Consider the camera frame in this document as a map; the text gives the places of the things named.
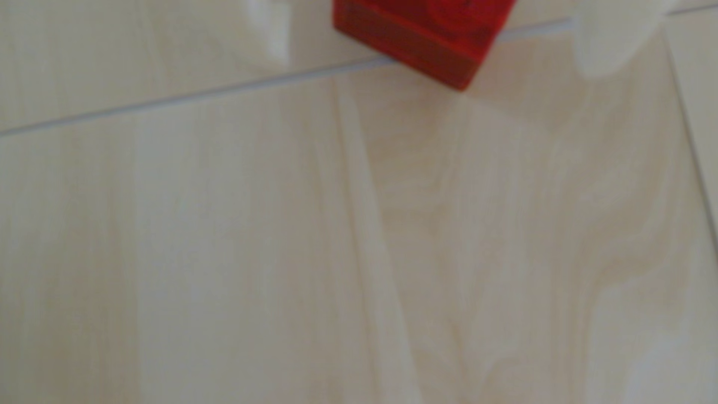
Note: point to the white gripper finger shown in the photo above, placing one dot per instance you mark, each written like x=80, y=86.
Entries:
x=611, y=33
x=275, y=28

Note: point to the red block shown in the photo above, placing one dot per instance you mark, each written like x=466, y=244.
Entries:
x=432, y=33

